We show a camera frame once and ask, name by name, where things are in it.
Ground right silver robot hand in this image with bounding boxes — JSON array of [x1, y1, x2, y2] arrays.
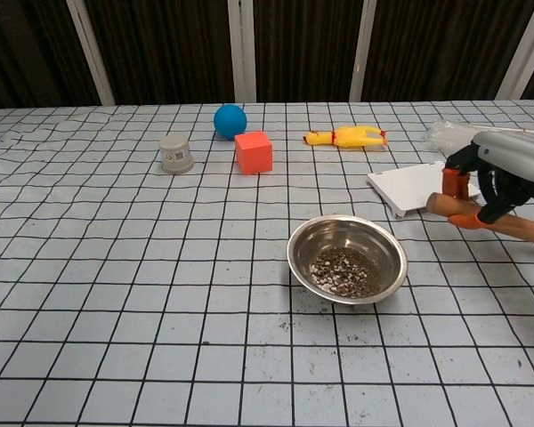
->
[[441, 131, 534, 230]]

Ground wooden stick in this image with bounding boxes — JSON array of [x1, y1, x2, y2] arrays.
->
[[425, 191, 534, 249]]

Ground stainless steel bowl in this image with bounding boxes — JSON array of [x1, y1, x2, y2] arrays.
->
[[286, 214, 409, 306]]

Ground clear plastic bag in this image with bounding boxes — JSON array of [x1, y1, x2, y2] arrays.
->
[[425, 118, 489, 149]]

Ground white flat board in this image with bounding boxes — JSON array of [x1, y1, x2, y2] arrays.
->
[[367, 160, 484, 220]]

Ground yellow rubber chicken toy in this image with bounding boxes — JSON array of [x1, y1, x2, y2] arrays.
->
[[302, 125, 390, 151]]

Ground crushed brown white crumbs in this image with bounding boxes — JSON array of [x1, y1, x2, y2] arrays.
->
[[310, 247, 382, 298]]

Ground orange cube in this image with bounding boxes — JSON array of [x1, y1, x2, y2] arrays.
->
[[234, 131, 274, 176]]

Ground blue ball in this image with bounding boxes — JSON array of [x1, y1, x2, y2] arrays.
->
[[213, 103, 248, 141]]

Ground grey cylindrical cup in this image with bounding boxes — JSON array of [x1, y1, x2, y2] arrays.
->
[[158, 135, 195, 175]]

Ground white black checked tablecloth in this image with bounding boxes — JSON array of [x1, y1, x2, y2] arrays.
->
[[0, 98, 534, 427]]

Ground white metal frame post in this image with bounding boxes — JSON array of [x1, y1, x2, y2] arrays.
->
[[227, 0, 257, 105], [348, 0, 377, 104], [65, 0, 117, 107], [497, 0, 534, 100]]

